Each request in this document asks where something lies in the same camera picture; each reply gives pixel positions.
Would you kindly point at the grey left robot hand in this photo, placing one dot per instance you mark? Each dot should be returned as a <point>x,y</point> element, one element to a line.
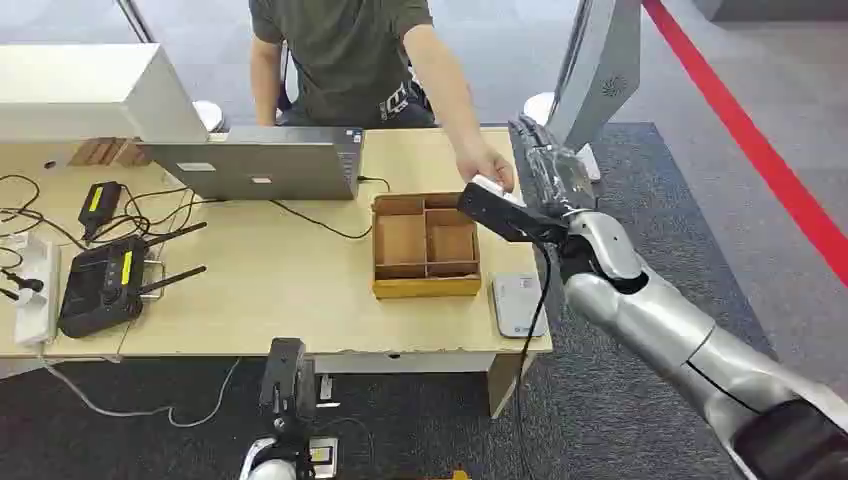
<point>286,378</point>

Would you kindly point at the pale wooden desk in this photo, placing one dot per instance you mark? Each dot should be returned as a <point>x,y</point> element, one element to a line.
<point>278,278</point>

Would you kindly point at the small white tag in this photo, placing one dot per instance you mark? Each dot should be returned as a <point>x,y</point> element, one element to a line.
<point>325,387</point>

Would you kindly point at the black power adapter yellow label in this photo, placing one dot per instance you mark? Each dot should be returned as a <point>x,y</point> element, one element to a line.
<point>99,202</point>

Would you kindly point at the white round stand base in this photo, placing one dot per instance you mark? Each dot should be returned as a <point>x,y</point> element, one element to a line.
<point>540,106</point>

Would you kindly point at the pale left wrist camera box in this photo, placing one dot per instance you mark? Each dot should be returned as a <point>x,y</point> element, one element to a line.
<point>323,457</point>

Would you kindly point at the large white box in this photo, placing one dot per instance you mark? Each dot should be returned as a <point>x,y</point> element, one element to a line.
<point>86,86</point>

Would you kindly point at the white chair base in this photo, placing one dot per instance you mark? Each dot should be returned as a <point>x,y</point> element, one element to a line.
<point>210,114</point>

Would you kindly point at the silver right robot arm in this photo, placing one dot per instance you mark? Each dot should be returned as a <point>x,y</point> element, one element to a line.
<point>662,324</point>

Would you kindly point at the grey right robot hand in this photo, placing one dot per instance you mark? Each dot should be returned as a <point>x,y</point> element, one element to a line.
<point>553,172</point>

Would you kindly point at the wooden card box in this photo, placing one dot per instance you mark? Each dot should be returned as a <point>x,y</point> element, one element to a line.
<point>424,248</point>

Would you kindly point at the person's left hand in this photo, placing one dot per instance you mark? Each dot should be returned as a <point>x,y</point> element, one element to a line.
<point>487,164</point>

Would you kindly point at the person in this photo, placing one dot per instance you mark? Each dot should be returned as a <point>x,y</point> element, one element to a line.
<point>344,53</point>

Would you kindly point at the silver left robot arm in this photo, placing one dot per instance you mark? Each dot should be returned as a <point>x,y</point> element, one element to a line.
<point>268,464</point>

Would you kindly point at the dark metal pole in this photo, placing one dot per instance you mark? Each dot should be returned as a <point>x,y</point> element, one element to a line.
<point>136,20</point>

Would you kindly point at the grey laptop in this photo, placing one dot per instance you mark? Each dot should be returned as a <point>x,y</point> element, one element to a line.
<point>265,166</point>

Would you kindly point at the black remote controller with antennas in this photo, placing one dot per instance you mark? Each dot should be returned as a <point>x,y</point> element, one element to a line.
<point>99,291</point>

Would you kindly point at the grey panel stand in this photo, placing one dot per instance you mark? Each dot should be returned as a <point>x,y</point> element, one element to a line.
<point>596,66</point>

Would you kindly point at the white card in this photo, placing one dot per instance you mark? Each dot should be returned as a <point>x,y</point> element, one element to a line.
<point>489,184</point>

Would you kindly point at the white card reader pad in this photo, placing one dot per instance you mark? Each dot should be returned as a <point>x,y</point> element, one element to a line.
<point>519,306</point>

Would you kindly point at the white power strip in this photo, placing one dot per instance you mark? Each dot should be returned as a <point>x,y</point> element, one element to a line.
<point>40,291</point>

